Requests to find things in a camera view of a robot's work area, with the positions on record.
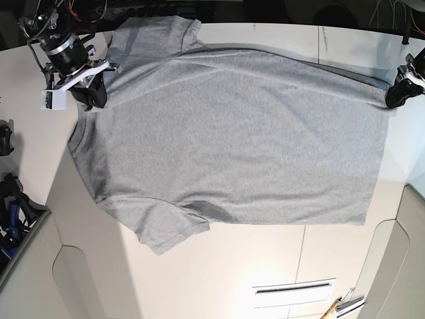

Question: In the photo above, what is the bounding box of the white table cable slot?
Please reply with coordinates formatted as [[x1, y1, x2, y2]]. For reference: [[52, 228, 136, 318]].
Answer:
[[252, 278, 337, 308]]

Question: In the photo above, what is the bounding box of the wooden handled tool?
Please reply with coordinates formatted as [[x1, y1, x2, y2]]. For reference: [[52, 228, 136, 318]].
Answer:
[[320, 297, 342, 319]]

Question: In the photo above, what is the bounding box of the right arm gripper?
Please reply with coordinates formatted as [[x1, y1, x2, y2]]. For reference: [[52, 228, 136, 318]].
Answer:
[[39, 35, 121, 110]]

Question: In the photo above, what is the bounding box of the grey T-shirt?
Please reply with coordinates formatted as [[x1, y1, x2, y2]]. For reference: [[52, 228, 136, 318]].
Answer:
[[68, 16, 390, 254]]

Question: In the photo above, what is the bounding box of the blue and black clamp stand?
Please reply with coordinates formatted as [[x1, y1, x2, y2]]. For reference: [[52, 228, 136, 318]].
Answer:
[[1, 173, 48, 272]]

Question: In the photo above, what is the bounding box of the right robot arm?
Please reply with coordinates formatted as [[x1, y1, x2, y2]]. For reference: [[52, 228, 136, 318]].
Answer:
[[19, 1, 120, 110]]

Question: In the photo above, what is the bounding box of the black power strip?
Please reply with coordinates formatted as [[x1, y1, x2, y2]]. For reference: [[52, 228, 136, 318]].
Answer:
[[106, 1, 214, 20]]

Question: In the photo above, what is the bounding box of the black device at left edge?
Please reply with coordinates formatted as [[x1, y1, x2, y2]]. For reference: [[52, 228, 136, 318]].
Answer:
[[1, 119, 14, 157]]

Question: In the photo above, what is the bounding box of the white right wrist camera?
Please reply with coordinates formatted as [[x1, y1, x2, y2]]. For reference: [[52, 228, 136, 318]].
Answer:
[[41, 90, 67, 110]]

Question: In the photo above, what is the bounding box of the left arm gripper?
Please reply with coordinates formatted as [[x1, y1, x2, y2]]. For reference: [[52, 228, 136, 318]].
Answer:
[[385, 49, 424, 108]]

